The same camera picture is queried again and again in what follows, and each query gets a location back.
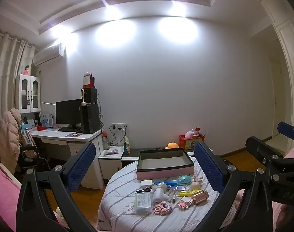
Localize snack bag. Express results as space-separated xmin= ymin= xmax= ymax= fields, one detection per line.
xmin=123 ymin=136 xmax=131 ymax=154

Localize white wardrobe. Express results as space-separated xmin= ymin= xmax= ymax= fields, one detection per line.
xmin=259 ymin=0 xmax=294 ymax=157

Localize red printed toy box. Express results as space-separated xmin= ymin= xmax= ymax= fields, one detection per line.
xmin=179 ymin=134 xmax=206 ymax=150

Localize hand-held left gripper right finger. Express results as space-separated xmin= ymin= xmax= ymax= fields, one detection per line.
xmin=194 ymin=142 xmax=274 ymax=232

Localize white nightstand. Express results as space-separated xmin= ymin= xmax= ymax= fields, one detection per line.
xmin=98 ymin=147 xmax=124 ymax=180

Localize white desk with drawers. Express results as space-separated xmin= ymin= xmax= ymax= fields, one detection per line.
xmin=30 ymin=127 xmax=105 ymax=190

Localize white glass-door cabinet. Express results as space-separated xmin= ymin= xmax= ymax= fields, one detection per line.
xmin=15 ymin=74 xmax=41 ymax=113

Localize blue bar-shaped case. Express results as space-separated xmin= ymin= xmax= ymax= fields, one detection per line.
xmin=155 ymin=179 xmax=179 ymax=185

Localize pink blanket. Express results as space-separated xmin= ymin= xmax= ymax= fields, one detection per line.
xmin=0 ymin=155 xmax=22 ymax=232

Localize white astronaut figure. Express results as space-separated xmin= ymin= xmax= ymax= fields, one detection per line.
xmin=150 ymin=182 xmax=168 ymax=202

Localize black computer tower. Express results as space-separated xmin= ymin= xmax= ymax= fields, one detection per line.
xmin=80 ymin=104 xmax=101 ymax=134

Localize striped garment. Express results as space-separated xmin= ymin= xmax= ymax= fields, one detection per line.
xmin=21 ymin=128 xmax=34 ymax=150

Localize small doll figure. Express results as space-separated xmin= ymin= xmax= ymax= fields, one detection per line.
xmin=191 ymin=175 xmax=204 ymax=191

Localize black computer monitor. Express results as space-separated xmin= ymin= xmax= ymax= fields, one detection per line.
xmin=55 ymin=99 xmax=83 ymax=131

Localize white air conditioner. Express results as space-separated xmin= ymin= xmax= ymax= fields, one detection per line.
xmin=32 ymin=43 xmax=66 ymax=66

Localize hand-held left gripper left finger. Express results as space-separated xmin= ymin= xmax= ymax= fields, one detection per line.
xmin=16 ymin=141 xmax=97 ymax=232

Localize teal ball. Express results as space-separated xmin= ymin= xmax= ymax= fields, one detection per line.
xmin=177 ymin=174 xmax=193 ymax=186

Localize rose gold cylinder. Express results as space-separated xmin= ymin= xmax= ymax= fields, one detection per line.
xmin=192 ymin=190 xmax=209 ymax=206

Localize blue and white boxes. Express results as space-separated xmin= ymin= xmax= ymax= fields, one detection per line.
xmin=42 ymin=113 xmax=53 ymax=129

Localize cream curtain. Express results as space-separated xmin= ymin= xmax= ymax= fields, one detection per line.
xmin=0 ymin=29 xmax=34 ymax=155

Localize small glass bottle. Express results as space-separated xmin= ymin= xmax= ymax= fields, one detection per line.
xmin=167 ymin=188 xmax=177 ymax=202

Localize black low cabinet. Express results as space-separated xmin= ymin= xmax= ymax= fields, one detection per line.
xmin=121 ymin=147 xmax=198 ymax=162

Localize yellow tube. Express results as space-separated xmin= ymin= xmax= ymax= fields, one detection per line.
xmin=178 ymin=190 xmax=198 ymax=197

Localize black speaker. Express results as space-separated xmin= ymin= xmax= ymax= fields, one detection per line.
xmin=83 ymin=88 xmax=98 ymax=105

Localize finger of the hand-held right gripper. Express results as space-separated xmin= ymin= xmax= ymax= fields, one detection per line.
xmin=245 ymin=136 xmax=285 ymax=169
xmin=277 ymin=121 xmax=294 ymax=148

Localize white door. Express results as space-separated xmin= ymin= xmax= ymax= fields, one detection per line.
xmin=269 ymin=59 xmax=286 ymax=141

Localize pink block toy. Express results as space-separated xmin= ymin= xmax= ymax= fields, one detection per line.
xmin=153 ymin=202 xmax=171 ymax=215
xmin=177 ymin=196 xmax=194 ymax=210

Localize small blue yellow box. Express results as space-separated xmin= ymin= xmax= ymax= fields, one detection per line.
xmin=166 ymin=185 xmax=188 ymax=192

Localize black power cable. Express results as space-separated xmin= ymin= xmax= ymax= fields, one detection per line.
xmin=110 ymin=126 xmax=117 ymax=148

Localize clear plastic box green label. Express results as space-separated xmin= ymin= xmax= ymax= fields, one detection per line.
xmin=134 ymin=192 xmax=153 ymax=214

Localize pink puffer jacket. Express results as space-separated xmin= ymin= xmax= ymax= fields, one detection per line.
xmin=0 ymin=108 xmax=23 ymax=172

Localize pink box with black inside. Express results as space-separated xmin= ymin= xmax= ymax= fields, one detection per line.
xmin=136 ymin=148 xmax=195 ymax=180

